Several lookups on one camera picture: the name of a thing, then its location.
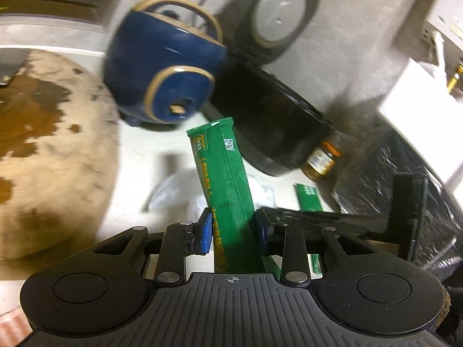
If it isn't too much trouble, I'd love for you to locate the orange-lidded glass jar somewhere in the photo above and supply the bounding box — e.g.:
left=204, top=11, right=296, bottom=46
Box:
left=302, top=140, right=342, bottom=182

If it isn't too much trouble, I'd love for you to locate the white plastic bag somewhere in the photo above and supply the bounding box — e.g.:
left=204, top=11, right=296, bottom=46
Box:
left=148, top=173, right=277, bottom=221

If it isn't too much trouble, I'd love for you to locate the round wooden chopping board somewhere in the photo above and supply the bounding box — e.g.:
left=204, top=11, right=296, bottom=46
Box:
left=0, top=49, right=122, bottom=261

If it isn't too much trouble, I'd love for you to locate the white foam block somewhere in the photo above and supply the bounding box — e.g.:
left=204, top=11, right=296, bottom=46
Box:
left=376, top=58, right=463, bottom=196

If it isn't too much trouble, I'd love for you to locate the black plastic-wrapped microwave oven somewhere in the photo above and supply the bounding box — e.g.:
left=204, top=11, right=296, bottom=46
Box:
left=331, top=116, right=463, bottom=272

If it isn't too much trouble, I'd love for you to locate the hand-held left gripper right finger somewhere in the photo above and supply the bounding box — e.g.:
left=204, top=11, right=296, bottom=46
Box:
left=255, top=210, right=375, bottom=286

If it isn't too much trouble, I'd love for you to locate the orange striped cloth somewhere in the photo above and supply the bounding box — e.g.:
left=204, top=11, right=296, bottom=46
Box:
left=0, top=314, right=33, bottom=333

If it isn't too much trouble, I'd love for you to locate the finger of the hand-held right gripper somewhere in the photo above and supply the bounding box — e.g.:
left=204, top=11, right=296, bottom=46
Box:
left=260, top=207, right=393, bottom=241

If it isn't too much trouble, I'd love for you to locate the yellow-handled tool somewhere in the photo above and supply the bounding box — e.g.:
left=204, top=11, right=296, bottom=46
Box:
left=447, top=63, right=463, bottom=95

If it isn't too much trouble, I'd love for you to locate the blue rice cooker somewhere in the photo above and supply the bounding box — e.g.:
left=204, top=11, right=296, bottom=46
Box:
left=102, top=0, right=228, bottom=129

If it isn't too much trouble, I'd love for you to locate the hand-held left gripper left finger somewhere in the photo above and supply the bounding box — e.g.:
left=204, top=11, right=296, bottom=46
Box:
left=92, top=211, right=214, bottom=286

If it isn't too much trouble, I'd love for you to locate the orange-handled cleaver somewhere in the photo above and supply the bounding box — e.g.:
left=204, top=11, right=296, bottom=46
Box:
left=0, top=49, right=30, bottom=85

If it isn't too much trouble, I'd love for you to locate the green packet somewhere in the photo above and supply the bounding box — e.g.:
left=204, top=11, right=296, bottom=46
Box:
left=186, top=117, right=283, bottom=280
left=294, top=184, right=324, bottom=273

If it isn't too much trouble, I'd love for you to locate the black rice cooker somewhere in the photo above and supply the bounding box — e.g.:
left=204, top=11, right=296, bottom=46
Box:
left=203, top=0, right=335, bottom=178

